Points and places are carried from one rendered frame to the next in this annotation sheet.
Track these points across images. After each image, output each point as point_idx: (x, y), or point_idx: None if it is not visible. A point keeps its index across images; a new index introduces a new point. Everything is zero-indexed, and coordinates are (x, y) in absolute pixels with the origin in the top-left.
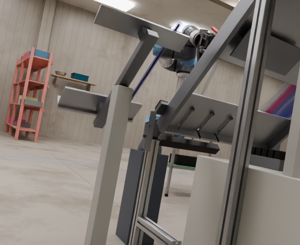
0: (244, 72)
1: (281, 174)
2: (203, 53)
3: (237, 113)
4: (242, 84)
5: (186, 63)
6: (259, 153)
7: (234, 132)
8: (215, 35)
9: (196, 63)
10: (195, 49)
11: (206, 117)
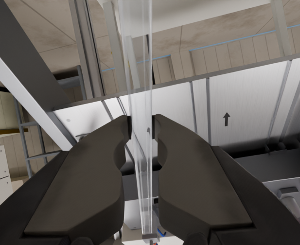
0: (83, 78)
1: (103, 1)
2: (31, 113)
3: (74, 32)
4: (80, 64)
5: None
6: None
7: (70, 12)
8: (63, 150)
9: (2, 80)
10: None
11: None
